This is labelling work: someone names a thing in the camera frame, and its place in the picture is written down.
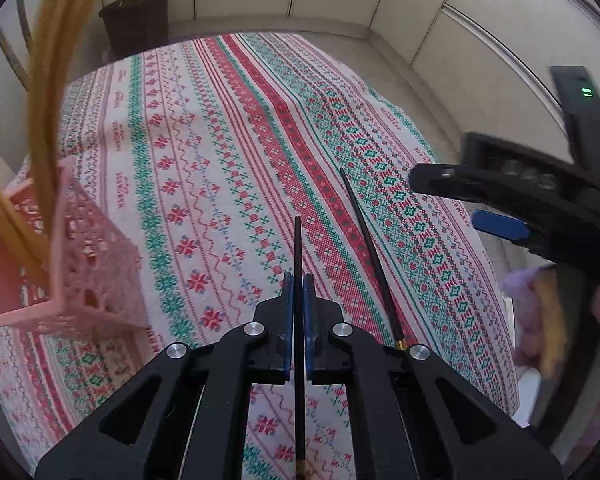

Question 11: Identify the bundle of wooden chopsticks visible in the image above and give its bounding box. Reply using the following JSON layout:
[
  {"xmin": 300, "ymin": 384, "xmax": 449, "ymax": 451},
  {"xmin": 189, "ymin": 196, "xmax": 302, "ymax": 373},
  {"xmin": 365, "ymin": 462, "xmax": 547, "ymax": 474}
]
[{"xmin": 0, "ymin": 0, "xmax": 118, "ymax": 276}]

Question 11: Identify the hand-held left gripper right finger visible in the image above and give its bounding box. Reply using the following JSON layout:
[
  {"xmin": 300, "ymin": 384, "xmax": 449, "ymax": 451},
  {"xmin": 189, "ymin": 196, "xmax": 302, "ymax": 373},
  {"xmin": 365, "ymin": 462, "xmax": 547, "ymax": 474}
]
[{"xmin": 302, "ymin": 272, "xmax": 565, "ymax": 480}]

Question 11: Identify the purple and yellow cloth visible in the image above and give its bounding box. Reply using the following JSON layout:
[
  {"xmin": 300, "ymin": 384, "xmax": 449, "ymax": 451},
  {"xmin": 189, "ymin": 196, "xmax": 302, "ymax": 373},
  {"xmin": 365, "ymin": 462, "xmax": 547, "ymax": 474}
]
[{"xmin": 500, "ymin": 265, "xmax": 571, "ymax": 376}]

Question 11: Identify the patterned tablecloth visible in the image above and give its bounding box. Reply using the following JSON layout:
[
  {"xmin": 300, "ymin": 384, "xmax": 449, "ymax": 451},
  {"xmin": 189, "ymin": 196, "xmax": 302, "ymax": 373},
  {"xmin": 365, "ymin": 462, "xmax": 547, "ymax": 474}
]
[{"xmin": 0, "ymin": 31, "xmax": 521, "ymax": 480}]

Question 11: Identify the pink plastic basket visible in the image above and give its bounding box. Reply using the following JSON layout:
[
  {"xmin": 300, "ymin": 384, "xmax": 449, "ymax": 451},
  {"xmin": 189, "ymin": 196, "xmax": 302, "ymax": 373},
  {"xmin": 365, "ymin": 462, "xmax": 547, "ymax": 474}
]
[{"xmin": 0, "ymin": 157, "xmax": 151, "ymax": 336}]

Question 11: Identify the brown trash bin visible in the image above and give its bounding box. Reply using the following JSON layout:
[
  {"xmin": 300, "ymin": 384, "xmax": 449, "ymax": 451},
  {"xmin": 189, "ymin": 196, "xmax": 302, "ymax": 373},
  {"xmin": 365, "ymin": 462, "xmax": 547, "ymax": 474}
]
[{"xmin": 98, "ymin": 0, "xmax": 172, "ymax": 58}]

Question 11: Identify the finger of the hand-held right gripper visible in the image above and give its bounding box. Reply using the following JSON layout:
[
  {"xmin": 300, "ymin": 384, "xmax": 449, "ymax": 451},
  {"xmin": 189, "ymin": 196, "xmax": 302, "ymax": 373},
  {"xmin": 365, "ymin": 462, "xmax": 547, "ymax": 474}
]
[
  {"xmin": 410, "ymin": 162, "xmax": 581, "ymax": 221},
  {"xmin": 471, "ymin": 211, "xmax": 556, "ymax": 263}
]

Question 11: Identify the black chopstick with gold band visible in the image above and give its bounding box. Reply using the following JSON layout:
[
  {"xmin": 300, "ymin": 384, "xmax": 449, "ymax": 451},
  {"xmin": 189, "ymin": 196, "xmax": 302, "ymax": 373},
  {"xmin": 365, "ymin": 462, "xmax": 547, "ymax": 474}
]
[
  {"xmin": 338, "ymin": 166, "xmax": 408, "ymax": 352},
  {"xmin": 293, "ymin": 215, "xmax": 307, "ymax": 478}
]

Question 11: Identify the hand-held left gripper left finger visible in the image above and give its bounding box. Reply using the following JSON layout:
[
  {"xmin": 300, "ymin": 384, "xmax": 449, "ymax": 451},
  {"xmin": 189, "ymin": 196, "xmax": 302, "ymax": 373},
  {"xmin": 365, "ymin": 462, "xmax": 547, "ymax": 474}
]
[{"xmin": 34, "ymin": 271, "xmax": 297, "ymax": 480}]

